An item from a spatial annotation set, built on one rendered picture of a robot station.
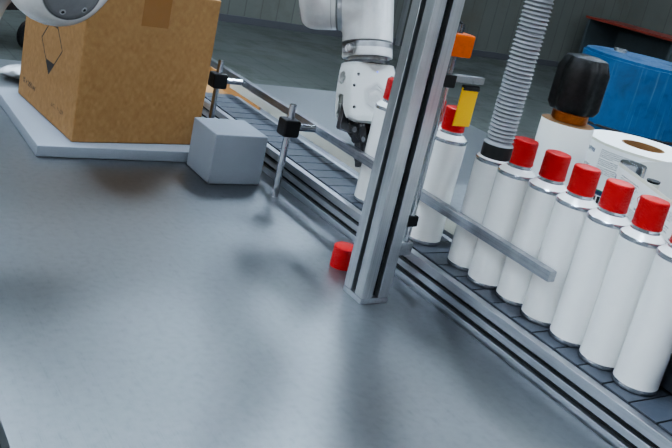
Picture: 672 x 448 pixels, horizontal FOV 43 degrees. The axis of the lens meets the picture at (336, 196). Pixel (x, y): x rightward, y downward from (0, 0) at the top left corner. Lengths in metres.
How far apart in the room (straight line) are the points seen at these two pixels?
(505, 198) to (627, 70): 3.17
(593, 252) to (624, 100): 3.26
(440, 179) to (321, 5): 0.37
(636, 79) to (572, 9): 8.42
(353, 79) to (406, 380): 0.57
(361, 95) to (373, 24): 0.12
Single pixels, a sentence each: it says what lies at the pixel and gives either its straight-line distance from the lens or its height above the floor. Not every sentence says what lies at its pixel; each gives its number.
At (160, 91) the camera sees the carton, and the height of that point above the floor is 0.95.
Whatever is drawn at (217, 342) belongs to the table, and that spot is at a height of 0.83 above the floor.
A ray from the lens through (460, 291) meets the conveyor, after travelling 1.15.
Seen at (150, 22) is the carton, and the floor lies 1.07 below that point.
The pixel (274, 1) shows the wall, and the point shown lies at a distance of 9.78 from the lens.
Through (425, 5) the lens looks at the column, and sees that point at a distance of 1.06.
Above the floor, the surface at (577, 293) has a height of 0.95.
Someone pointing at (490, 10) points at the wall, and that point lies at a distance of 11.61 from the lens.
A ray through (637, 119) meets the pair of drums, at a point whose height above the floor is 0.72.
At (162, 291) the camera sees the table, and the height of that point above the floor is 0.83.
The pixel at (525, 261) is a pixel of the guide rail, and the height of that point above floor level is 0.96.
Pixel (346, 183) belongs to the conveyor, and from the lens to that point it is 1.47.
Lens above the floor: 1.30
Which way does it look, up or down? 18 degrees down
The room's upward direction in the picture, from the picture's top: 13 degrees clockwise
